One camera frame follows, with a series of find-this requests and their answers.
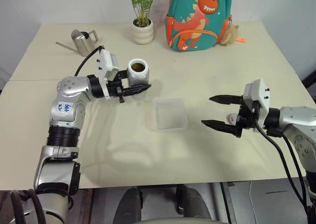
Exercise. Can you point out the stainless steel watering can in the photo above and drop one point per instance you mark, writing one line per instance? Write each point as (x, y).
(82, 42)

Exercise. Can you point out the black table frame leg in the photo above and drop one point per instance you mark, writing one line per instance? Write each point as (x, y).
(228, 201)

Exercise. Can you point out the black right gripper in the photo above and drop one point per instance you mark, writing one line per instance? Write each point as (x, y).
(248, 115)

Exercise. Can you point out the white red jar lid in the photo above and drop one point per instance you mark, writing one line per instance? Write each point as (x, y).
(231, 117)

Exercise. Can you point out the green plant in white pot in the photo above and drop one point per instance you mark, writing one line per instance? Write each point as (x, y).
(142, 31)

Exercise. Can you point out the white jar with brown contents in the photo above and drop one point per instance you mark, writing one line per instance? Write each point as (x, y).
(138, 75)

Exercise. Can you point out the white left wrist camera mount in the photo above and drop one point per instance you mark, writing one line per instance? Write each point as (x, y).
(106, 60)

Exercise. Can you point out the teal dinosaur backpack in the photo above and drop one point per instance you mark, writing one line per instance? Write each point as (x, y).
(197, 18)

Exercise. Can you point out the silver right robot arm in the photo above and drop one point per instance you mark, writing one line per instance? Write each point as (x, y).
(298, 117)

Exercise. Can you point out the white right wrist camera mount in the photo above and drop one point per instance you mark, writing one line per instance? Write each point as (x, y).
(260, 93)

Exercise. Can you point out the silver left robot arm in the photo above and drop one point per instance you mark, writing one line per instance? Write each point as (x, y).
(67, 88)

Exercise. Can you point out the clear plastic box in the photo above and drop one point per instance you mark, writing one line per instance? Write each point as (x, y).
(170, 115)

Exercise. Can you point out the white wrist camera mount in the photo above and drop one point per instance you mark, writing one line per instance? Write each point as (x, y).
(106, 60)
(260, 93)

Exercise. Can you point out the dark rounded shape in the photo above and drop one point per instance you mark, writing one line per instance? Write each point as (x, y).
(195, 201)
(129, 204)

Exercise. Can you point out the orange tag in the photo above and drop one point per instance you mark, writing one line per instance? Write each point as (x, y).
(242, 40)

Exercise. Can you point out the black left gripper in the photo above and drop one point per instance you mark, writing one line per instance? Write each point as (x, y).
(114, 89)

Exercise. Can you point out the black object at table edge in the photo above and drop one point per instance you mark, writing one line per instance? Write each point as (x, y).
(309, 79)

